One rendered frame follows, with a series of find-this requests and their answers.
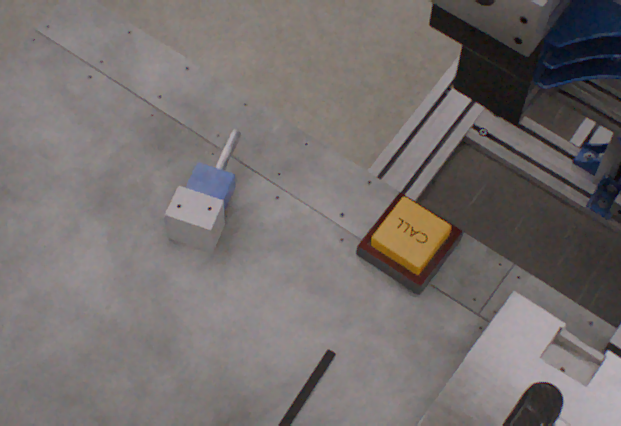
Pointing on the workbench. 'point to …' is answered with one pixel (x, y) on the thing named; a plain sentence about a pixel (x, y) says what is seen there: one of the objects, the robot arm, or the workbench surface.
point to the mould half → (526, 376)
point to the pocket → (573, 357)
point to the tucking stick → (307, 388)
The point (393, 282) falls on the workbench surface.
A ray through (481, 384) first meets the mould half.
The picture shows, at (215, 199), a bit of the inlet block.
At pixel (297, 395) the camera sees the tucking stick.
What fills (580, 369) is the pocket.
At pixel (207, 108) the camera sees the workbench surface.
